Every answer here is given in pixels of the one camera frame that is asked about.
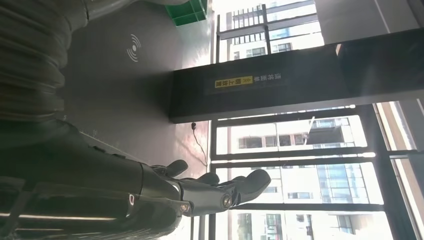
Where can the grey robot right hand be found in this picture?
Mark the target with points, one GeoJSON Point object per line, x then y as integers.
{"type": "Point", "coordinates": [82, 172]}

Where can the black inbound scanner machine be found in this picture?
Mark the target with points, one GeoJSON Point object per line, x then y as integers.
{"type": "Point", "coordinates": [132, 99]}

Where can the black window frame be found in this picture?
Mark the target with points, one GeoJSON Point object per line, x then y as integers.
{"type": "Point", "coordinates": [371, 139]}

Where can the black yellow warning label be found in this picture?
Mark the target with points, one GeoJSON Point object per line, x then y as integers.
{"type": "Point", "coordinates": [245, 83]}

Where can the green plastic crate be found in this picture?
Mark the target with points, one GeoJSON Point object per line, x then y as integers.
{"type": "Point", "coordinates": [188, 11]}

